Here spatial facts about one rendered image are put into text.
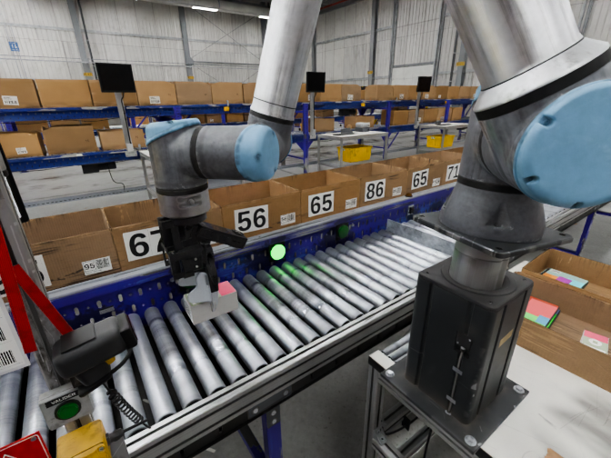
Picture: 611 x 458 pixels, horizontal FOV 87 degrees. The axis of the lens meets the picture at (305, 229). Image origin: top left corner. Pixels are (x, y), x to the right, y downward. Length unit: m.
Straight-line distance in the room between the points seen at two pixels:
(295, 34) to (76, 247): 0.96
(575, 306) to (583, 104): 1.01
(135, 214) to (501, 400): 1.43
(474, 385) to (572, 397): 0.34
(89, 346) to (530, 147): 0.69
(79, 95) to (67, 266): 4.58
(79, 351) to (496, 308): 0.73
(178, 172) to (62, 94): 5.17
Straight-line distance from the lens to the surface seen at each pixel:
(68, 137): 5.49
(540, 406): 1.06
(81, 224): 1.56
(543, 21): 0.50
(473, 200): 0.68
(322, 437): 1.77
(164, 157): 0.59
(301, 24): 0.65
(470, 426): 0.93
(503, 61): 0.50
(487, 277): 0.76
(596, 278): 1.70
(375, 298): 1.27
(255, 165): 0.52
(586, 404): 1.12
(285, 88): 0.64
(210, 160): 0.55
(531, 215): 0.70
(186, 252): 0.64
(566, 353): 1.17
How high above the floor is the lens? 1.45
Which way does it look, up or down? 22 degrees down
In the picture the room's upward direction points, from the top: 1 degrees counter-clockwise
